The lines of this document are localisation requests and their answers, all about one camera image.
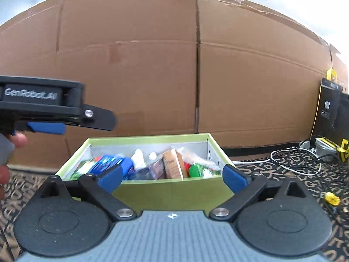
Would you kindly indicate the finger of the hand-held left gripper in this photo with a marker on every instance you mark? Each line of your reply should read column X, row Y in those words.
column 46, row 128
column 99, row 118

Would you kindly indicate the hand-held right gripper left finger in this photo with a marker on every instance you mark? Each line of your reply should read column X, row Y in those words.
column 111, row 176

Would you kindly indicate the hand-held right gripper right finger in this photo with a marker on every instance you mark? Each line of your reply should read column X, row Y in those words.
column 235, row 176

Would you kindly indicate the blue patterned box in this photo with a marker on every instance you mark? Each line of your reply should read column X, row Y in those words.
column 106, row 162

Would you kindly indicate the green snack packet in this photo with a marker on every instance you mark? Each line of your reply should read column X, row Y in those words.
column 83, row 169

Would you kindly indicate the zip bag of swabs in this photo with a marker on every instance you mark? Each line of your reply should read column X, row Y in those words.
column 192, row 155

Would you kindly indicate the light green box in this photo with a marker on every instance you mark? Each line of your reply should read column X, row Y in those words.
column 163, row 193

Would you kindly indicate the bronze gold box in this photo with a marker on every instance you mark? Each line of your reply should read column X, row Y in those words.
column 174, row 165

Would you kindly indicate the person's left hand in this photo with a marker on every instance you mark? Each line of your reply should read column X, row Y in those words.
column 20, row 140

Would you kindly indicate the large cardboard box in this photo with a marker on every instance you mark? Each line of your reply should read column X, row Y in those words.
column 136, row 60

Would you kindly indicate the small yellow tool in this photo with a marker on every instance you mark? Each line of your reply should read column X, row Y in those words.
column 331, row 198

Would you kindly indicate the black yellow package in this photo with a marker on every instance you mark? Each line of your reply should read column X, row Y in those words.
column 328, row 109

